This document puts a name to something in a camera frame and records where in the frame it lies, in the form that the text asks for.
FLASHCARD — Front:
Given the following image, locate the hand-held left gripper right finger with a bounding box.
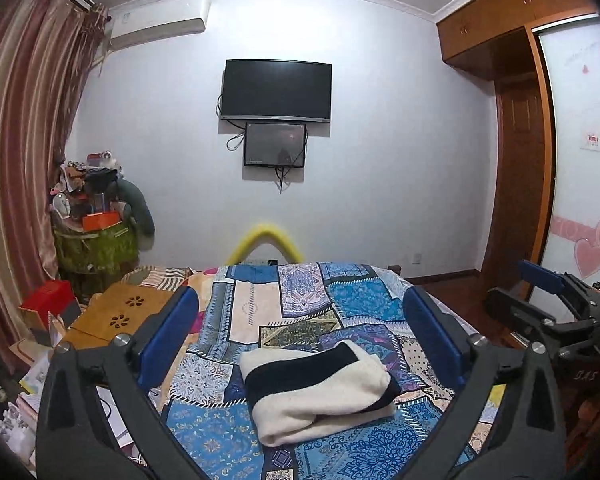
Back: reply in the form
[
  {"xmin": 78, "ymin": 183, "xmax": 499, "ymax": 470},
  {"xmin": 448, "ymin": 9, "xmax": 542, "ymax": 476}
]
[{"xmin": 402, "ymin": 285, "xmax": 566, "ymax": 480}]

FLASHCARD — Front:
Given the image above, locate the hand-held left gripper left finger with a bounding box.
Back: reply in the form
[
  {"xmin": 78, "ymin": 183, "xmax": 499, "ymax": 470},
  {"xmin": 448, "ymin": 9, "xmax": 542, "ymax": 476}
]
[{"xmin": 35, "ymin": 285, "xmax": 206, "ymax": 480}]

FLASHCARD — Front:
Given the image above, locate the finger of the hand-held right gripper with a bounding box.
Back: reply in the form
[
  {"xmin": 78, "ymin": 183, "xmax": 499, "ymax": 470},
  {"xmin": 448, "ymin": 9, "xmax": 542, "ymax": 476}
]
[
  {"xmin": 484, "ymin": 286, "xmax": 561, "ymax": 348},
  {"xmin": 517, "ymin": 259, "xmax": 600, "ymax": 313}
]

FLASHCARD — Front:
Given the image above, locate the black and cream striped sweater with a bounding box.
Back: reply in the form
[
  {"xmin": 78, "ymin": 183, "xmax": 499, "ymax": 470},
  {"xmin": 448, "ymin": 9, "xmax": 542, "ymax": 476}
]
[{"xmin": 240, "ymin": 339, "xmax": 402, "ymax": 447}]

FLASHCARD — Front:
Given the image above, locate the wooden lap desk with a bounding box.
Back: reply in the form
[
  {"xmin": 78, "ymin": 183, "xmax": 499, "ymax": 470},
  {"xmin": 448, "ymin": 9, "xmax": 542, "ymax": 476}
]
[{"xmin": 67, "ymin": 282, "xmax": 181, "ymax": 353}]

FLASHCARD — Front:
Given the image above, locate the blue patchwork bedsheet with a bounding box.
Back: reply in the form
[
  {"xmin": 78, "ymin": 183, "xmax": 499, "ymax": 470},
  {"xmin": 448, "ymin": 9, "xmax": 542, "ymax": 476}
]
[{"xmin": 122, "ymin": 260, "xmax": 501, "ymax": 480}]

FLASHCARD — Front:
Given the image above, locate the brown wooden door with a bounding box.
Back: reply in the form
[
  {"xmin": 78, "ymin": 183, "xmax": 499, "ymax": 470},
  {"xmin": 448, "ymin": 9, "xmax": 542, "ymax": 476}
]
[{"xmin": 480, "ymin": 80, "xmax": 551, "ymax": 286}]

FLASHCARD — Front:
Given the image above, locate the green patterned cloth cover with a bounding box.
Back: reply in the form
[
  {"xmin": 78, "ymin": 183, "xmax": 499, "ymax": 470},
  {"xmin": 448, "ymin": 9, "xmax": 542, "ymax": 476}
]
[{"xmin": 54, "ymin": 220, "xmax": 140, "ymax": 276}]

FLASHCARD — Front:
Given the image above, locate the red box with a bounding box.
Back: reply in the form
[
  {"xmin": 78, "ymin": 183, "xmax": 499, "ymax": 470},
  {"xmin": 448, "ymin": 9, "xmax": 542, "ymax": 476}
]
[{"xmin": 19, "ymin": 280, "xmax": 81, "ymax": 333}]

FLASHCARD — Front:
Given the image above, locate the orange box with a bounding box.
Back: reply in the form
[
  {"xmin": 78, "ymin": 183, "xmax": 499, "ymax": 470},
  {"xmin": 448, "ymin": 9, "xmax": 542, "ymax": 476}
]
[{"xmin": 81, "ymin": 211, "xmax": 122, "ymax": 232}]

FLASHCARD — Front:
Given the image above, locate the yellow foam tube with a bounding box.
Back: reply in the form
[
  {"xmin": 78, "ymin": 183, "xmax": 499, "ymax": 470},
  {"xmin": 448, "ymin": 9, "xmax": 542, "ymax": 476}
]
[{"xmin": 227, "ymin": 222, "xmax": 303, "ymax": 265}]

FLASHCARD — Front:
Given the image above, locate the pile of household clutter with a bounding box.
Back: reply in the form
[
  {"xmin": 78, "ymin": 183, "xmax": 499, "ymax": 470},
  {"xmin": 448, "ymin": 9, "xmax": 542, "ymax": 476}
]
[{"xmin": 50, "ymin": 150, "xmax": 126, "ymax": 221}]

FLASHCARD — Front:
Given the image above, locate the small black monitor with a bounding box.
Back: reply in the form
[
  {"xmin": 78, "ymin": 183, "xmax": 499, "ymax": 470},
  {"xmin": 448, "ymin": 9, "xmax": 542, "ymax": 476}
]
[{"xmin": 243, "ymin": 122, "xmax": 308, "ymax": 167}]

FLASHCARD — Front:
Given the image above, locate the red striped curtain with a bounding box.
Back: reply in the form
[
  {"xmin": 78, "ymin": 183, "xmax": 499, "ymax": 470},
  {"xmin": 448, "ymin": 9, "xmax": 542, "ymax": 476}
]
[{"xmin": 0, "ymin": 0, "xmax": 106, "ymax": 356}]

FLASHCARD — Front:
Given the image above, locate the wooden overhead cabinet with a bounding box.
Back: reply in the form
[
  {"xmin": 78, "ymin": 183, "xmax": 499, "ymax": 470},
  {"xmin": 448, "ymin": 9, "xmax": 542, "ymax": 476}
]
[{"xmin": 436, "ymin": 0, "xmax": 600, "ymax": 81}]

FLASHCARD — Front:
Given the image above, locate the large black television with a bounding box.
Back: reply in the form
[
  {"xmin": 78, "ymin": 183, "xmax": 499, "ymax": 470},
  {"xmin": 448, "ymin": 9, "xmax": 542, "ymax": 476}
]
[{"xmin": 219, "ymin": 58, "xmax": 332, "ymax": 123}]

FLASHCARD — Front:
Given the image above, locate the white air conditioner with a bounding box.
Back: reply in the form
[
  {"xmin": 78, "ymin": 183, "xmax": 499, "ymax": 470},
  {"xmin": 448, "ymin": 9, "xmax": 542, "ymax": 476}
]
[{"xmin": 107, "ymin": 0, "xmax": 211, "ymax": 51}]

